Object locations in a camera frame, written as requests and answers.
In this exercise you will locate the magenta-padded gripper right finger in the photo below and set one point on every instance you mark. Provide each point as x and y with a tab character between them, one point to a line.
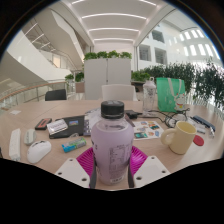
151	170

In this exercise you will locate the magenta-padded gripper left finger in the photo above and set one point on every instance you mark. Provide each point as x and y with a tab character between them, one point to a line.
71	171

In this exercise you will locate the purple drink bottle black cap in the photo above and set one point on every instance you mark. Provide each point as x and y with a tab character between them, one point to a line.
111	150

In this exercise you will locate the clear plastic water bottle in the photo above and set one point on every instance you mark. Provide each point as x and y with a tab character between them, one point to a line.
149	95

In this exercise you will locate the blue green small pack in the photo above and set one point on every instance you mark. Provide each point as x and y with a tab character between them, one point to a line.
74	144

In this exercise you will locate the white computer mouse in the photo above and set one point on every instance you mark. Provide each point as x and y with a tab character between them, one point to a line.
38	150

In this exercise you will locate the colourful sticker sheet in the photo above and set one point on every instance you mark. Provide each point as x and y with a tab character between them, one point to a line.
148	130

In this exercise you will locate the black flat pouch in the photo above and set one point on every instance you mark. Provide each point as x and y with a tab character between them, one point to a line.
75	128

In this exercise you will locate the pale yellow mug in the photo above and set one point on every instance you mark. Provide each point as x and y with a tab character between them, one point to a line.
181	138

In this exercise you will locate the white ribbed card box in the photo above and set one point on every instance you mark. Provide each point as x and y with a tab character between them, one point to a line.
57	126

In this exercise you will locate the black red card case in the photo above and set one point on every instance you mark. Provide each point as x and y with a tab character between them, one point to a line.
43	123

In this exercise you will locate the flat round red coaster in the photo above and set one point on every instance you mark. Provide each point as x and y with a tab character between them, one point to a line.
199	140

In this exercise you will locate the black power adapter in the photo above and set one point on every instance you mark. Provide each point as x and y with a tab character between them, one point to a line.
132	114

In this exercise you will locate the white paper card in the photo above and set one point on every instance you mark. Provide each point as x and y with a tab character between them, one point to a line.
198	128

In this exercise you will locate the clear plastic packet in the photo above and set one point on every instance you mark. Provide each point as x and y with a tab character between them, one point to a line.
211	132

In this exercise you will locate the dark blue keyboard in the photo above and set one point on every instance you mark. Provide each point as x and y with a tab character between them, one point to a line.
204	121

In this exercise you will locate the green tote bag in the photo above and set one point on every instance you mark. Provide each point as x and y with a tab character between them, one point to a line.
166	95

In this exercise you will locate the black chair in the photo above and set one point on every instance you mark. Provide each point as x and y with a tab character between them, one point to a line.
56	94

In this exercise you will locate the white paper sheet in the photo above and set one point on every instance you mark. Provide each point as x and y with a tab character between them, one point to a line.
15	112

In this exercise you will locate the white chair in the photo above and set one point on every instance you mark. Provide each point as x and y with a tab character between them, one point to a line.
119	92

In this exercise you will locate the glass railing wooden handrail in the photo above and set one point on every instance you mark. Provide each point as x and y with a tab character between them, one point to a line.
23	93

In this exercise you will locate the green plants in brown planter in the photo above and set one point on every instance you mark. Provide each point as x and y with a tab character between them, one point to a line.
79	77

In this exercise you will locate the green plant hedge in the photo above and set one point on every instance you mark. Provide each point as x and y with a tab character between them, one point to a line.
186	80

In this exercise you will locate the white cabinet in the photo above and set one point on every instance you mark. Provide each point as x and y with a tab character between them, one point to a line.
107	78

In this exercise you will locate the green plants atop cabinet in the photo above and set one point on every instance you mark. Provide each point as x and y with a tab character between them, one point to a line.
106	54

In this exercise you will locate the ceiling light strips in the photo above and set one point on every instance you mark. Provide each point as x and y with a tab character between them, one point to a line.
113	16

